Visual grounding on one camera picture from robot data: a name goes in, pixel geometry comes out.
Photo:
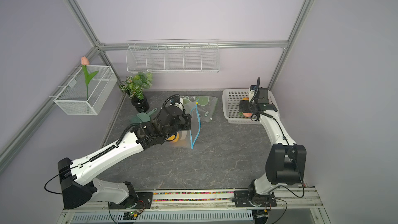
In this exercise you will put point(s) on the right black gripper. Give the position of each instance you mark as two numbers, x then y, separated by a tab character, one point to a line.
244	106

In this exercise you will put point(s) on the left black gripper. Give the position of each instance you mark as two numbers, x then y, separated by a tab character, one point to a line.
186	117

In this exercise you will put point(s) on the clear blue-zipper bag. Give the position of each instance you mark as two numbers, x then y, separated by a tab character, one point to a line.
188	139

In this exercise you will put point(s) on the green printed zip-top bag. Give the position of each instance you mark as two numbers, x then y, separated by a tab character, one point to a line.
204	105

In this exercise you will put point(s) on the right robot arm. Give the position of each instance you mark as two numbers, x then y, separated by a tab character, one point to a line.
285	164

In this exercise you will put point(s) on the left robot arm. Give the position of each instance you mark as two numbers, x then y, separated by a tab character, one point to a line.
79	178

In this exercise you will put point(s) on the white plastic perforated basket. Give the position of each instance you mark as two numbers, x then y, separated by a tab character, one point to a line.
231	99

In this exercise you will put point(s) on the green hand brush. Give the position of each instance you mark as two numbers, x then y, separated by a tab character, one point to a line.
142	117

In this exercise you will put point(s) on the black glossy vase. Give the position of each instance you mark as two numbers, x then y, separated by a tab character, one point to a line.
141	105

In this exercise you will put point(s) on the green artificial plant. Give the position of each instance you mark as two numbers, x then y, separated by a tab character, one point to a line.
134	85

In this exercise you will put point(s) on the pink artificial tulip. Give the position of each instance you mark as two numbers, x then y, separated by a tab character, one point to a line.
88	76

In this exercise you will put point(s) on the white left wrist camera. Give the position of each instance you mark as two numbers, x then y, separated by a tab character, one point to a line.
176	101

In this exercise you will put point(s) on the white wire wall shelf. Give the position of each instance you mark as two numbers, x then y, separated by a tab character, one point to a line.
173	56

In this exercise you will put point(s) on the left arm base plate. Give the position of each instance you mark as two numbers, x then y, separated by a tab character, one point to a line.
142	200

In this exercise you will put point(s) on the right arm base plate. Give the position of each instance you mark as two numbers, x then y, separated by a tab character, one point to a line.
246	198

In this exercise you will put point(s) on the white mesh wall basket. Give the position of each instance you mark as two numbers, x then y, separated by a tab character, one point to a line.
72	98

